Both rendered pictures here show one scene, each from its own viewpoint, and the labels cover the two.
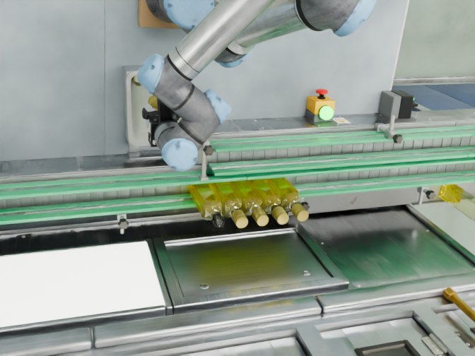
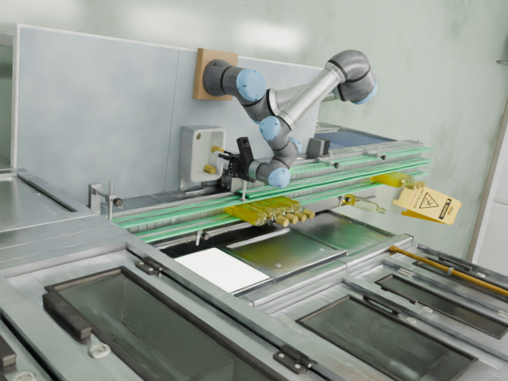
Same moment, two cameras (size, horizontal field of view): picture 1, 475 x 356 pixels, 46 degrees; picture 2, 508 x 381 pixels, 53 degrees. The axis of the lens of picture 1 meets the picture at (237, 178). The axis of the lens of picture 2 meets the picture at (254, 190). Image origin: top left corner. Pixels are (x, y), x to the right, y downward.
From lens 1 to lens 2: 1.13 m
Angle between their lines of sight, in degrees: 28
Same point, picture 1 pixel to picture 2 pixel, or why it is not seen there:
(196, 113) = (290, 151)
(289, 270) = (311, 249)
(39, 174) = (143, 207)
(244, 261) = (283, 249)
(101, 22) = (171, 96)
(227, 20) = (317, 96)
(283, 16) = not seen: hidden behind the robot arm
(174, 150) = (282, 175)
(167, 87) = (281, 136)
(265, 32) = not seen: hidden behind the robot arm
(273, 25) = not seen: hidden behind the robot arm
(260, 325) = (323, 279)
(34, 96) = (127, 150)
